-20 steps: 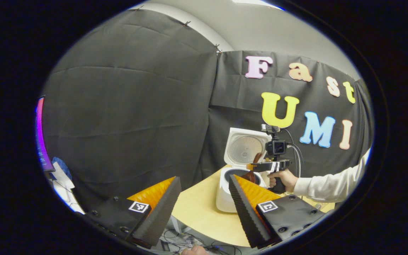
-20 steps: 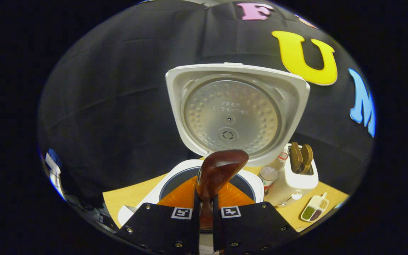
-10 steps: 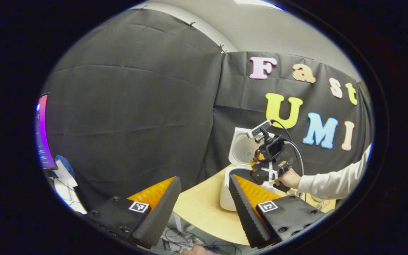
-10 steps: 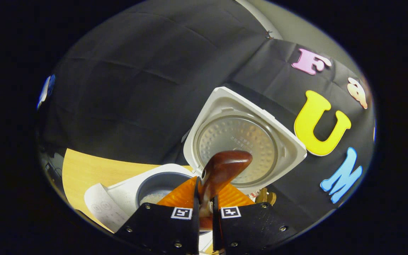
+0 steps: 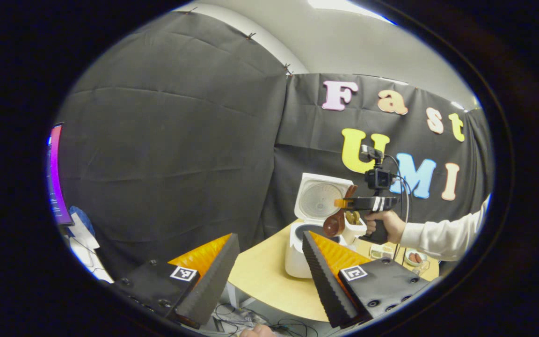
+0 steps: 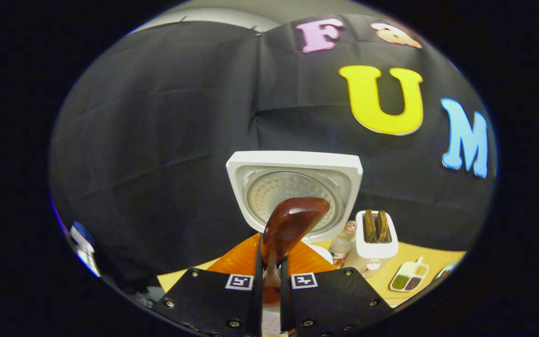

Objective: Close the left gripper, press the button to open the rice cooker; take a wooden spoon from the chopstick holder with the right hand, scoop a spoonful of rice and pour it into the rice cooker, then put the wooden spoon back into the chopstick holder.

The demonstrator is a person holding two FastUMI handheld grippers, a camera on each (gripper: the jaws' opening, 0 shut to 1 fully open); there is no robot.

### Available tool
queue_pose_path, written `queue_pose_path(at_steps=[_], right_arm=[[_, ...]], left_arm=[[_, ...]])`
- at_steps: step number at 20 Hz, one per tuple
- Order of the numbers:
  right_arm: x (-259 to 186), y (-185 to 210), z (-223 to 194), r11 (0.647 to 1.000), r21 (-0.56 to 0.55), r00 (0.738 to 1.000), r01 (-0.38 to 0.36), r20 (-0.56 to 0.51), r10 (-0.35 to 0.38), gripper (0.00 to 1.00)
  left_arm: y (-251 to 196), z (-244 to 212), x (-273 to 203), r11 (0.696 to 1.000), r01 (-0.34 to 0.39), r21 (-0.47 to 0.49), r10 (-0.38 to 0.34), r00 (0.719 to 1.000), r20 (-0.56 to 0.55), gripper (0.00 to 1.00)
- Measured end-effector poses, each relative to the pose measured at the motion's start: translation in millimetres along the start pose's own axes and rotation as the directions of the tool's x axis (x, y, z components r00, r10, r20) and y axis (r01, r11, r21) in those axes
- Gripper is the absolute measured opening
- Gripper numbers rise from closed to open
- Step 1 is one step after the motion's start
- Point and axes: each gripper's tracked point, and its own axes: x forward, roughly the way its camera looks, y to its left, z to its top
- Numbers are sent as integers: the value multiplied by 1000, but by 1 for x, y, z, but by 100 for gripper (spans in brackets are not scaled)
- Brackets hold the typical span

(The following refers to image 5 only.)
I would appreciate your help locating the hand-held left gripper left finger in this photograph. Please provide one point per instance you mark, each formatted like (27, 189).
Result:
(211, 281)

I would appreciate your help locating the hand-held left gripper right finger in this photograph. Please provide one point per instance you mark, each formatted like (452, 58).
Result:
(328, 285)

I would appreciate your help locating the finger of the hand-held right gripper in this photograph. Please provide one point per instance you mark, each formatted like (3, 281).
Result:
(343, 203)

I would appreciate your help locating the dark wooden spoon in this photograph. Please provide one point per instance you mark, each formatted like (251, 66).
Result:
(334, 224)

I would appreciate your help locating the white rice cooker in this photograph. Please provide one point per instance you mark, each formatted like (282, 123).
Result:
(316, 196)

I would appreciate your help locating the brown toast slice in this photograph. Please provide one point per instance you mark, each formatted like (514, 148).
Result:
(356, 218)
(349, 217)

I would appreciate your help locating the white toaster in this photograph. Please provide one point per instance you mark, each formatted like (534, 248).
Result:
(354, 231)

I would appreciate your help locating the white divided bean plate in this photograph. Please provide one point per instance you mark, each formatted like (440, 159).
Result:
(382, 252)

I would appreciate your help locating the pale green round plate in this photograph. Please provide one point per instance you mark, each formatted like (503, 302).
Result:
(407, 260)

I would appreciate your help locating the white paper sheets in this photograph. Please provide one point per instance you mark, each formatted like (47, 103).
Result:
(84, 252)

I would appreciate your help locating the black backdrop cloth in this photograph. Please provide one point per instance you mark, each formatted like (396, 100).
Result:
(180, 154)

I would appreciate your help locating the blue cloth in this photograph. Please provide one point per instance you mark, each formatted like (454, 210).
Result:
(82, 220)

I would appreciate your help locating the large ceiling light panel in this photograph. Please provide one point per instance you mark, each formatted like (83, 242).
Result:
(344, 7)

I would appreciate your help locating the computer monitor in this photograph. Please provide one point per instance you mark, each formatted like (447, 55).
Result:
(56, 178)

